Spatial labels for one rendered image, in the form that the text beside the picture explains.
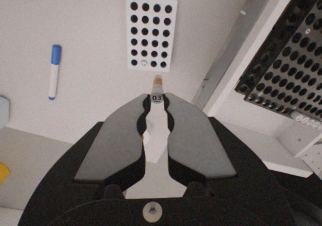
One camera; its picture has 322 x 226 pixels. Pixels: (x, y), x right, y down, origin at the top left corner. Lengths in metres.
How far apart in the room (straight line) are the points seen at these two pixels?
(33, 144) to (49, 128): 1.54
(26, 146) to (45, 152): 0.20
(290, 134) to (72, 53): 0.52
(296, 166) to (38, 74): 0.59
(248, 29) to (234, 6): 0.12
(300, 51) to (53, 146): 1.95
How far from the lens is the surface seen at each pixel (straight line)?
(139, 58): 0.30
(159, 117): 0.41
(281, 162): 0.38
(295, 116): 0.31
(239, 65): 0.23
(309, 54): 0.28
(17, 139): 2.14
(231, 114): 0.35
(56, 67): 0.40
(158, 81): 0.15
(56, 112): 0.48
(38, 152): 2.15
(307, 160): 0.80
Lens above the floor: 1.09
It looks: 58 degrees down
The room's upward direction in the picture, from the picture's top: 178 degrees clockwise
